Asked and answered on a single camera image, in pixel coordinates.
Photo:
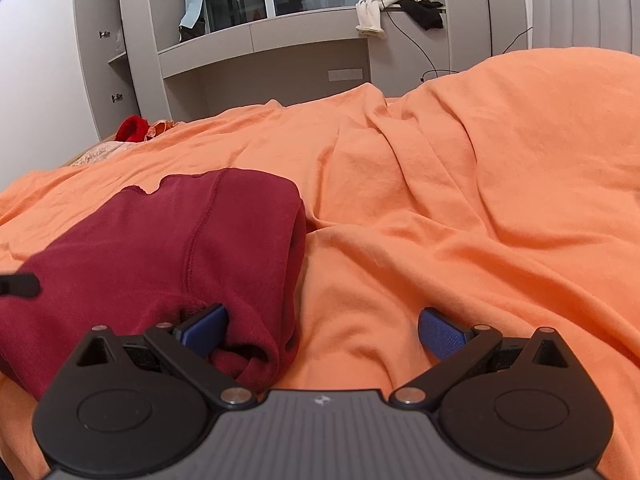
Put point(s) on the orange blanket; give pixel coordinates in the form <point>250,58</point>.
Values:
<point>450,210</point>

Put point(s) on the black cloth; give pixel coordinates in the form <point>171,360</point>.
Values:
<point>425,14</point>

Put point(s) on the small orange cloth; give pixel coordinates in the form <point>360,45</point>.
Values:
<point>161,129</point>

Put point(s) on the dark red long-sleeve shirt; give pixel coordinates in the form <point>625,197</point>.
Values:
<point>125,260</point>

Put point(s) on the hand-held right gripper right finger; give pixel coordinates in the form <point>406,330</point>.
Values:
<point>442,334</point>

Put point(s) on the grey wall cabinet unit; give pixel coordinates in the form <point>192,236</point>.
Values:
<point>300,35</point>

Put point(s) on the grey upholstered headboard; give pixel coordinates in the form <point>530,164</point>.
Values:
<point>585,10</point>

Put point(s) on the cream cloth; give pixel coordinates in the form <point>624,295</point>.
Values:
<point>372,12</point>

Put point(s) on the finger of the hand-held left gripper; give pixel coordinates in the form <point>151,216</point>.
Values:
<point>20,285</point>

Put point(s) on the white wall socket plate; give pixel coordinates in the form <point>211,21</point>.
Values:
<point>345,74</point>

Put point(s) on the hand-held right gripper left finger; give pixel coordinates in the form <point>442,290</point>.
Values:
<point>202,327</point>

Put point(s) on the red plush item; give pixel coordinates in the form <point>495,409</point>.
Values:
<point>132,129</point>

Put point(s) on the floral pink pillow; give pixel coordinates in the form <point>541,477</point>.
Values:
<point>102,152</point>

